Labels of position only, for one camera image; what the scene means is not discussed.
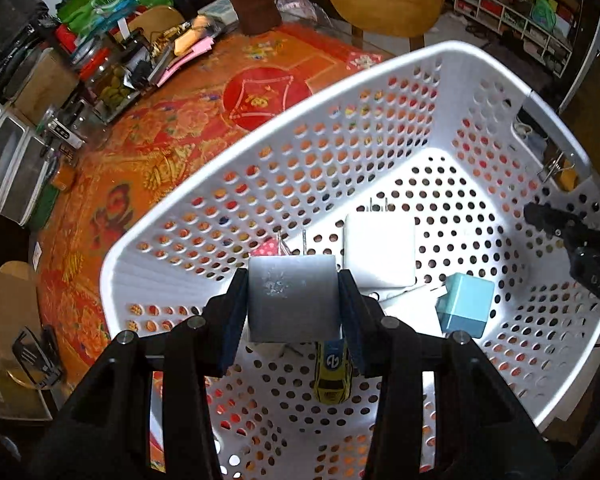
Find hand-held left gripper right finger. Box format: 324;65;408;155
336;269;556;480

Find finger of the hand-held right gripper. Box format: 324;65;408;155
524;201;588;241

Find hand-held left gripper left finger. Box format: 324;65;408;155
30;267;251;480

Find grey metal block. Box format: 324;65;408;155
247;230;342;343

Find teal cube charger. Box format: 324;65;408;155
434;272;496;338

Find white perforated plastic basket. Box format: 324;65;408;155
99;40;600;480

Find metal binder clip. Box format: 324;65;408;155
539;152;576;183

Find flat white charger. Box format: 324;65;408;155
365;282;448;336

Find yellow toy car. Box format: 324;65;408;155
312;340;353;406

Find small pink dotted cube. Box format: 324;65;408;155
252;237;288;258

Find large white square charger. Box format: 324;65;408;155
342;195;417;291

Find black folding stand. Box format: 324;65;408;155
11;326;63;391

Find red printed tablecloth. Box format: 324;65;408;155
32;22;396;471

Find white cubby shelf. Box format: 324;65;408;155
452;0;576;78

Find small orange container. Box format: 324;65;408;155
50;162;78;193

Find open cardboard box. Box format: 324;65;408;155
0;260;46;371

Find glass jar of olives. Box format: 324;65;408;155
87;45;146;111

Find pink papers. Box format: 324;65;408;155
157;35;216;86

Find wooden chair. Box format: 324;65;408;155
322;0;447;51

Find clear plastic drawer unit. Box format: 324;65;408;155
0;87;56;226

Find orange snack packet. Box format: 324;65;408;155
172;30;206;56

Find brown cardboard box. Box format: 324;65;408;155
10;50;81;116

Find brown mug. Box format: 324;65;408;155
225;0;284;36

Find black bag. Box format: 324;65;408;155
0;0;51;86

